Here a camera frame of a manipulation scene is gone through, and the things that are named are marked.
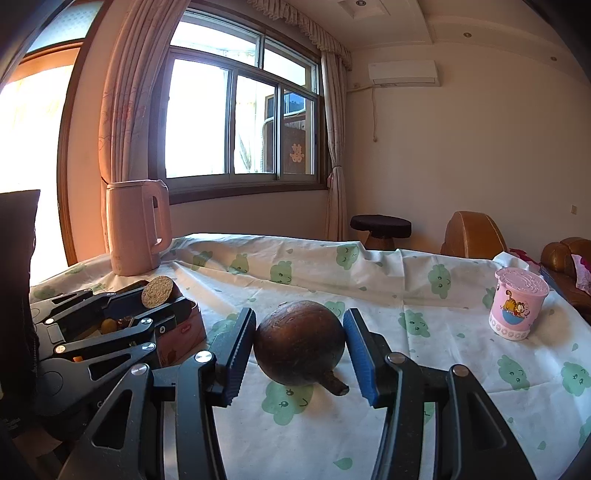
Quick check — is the pink electric kettle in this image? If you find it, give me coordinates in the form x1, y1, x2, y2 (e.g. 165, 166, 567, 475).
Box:
106, 179, 173, 277

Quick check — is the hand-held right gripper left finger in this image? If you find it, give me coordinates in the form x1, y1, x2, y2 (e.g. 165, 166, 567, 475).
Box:
58, 307, 257, 480

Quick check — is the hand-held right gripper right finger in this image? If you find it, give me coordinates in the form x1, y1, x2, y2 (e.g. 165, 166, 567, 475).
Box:
343, 308, 539, 480

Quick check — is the sliding glass window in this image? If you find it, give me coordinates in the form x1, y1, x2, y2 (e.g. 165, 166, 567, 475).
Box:
164, 9, 326, 195

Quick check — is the pink cartoon cup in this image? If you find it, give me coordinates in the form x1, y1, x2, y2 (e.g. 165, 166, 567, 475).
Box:
488, 267, 550, 342

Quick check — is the white air conditioner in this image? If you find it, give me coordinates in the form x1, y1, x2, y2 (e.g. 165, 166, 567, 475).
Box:
368, 60, 440, 88

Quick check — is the brown round toy with stem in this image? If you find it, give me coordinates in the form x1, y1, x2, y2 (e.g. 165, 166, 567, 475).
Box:
253, 300, 350, 397

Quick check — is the dark round stool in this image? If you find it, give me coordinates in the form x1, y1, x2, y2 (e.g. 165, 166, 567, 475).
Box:
349, 214, 413, 251

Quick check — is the curtain valance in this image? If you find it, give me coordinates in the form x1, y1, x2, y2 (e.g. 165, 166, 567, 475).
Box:
249, 0, 352, 71

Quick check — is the wooden door frame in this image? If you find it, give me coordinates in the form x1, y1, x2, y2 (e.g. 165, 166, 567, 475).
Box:
58, 0, 118, 267

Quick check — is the green cloud print tablecloth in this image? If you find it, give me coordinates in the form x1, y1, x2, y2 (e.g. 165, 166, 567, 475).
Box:
30, 233, 591, 480

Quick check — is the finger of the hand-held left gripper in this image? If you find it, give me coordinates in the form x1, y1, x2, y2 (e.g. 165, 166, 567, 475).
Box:
30, 281, 149, 329
39, 298, 195, 393

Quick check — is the rectangular metal tin box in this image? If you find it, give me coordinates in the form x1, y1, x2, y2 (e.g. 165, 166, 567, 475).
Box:
92, 279, 207, 370

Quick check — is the brown leather armchair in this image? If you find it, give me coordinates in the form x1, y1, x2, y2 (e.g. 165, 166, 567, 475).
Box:
540, 237, 591, 303
441, 211, 509, 260

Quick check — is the beige patterned curtain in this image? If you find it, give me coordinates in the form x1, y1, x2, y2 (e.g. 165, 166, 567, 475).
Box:
320, 51, 352, 241
99, 0, 199, 185

